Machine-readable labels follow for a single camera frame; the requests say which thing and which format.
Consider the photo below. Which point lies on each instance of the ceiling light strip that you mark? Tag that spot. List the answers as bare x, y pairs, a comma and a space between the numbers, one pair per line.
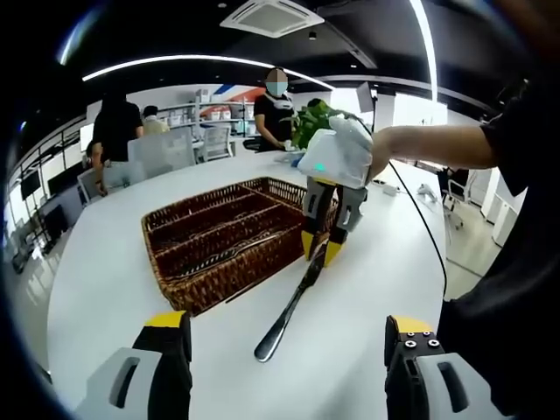
197, 57
431, 52

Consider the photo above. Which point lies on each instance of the studio light panel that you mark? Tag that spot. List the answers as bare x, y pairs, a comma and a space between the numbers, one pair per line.
364, 96

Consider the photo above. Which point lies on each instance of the green potted plant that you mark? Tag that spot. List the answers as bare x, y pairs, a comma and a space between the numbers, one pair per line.
312, 127

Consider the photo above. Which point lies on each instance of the brown wicker storage slot basket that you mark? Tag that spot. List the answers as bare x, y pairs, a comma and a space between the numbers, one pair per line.
219, 284

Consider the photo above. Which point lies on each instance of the thin brown wooden stick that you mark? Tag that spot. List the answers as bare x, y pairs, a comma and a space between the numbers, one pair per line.
249, 294

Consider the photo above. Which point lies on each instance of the silver metal knife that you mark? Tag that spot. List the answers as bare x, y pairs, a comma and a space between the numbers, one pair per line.
236, 253
275, 337
271, 245

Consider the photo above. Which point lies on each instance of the ceiling air conditioner vent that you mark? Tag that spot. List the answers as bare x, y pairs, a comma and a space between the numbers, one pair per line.
273, 17

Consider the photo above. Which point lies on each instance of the black monitor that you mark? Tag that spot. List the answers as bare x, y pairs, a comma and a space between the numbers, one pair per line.
30, 184

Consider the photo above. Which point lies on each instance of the frosted translucent chair back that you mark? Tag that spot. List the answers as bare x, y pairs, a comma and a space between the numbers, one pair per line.
162, 151

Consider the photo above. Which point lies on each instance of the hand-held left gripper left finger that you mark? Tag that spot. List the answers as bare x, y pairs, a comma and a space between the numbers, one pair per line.
168, 376

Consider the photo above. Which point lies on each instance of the white storage shelves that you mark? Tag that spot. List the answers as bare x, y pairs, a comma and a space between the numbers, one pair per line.
219, 111

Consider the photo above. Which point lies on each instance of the white mesh office chair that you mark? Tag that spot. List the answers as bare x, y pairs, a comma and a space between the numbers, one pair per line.
217, 142
89, 186

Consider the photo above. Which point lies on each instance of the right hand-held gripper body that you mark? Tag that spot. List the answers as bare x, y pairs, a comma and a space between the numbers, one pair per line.
332, 157

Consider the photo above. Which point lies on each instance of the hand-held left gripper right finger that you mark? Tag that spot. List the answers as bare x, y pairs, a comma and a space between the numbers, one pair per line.
407, 385

